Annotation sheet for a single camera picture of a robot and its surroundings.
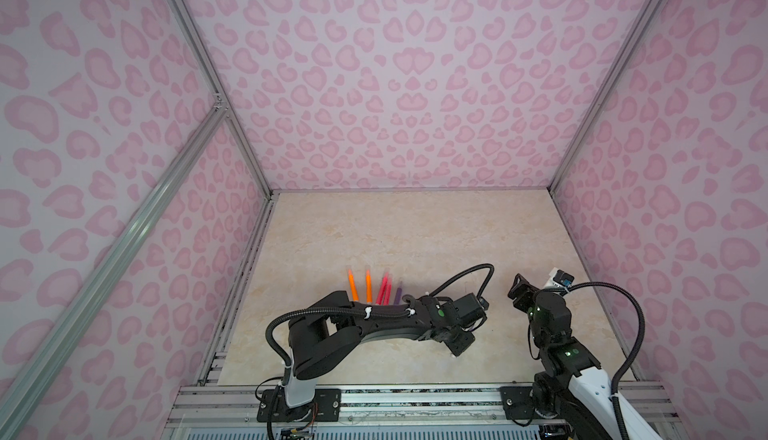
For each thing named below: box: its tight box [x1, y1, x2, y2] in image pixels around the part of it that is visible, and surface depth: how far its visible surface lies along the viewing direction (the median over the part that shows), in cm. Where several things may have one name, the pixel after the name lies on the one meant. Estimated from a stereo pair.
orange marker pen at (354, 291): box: [347, 269, 359, 301], surface depth 95 cm
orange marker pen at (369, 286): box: [365, 269, 373, 303], surface depth 95 cm
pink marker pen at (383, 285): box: [375, 271, 389, 305], surface depth 95 cm
